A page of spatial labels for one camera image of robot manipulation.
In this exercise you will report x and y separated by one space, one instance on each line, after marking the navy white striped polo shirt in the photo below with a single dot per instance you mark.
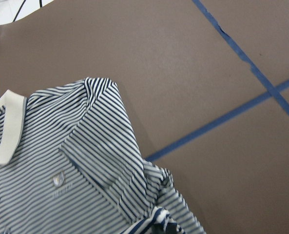
70 164

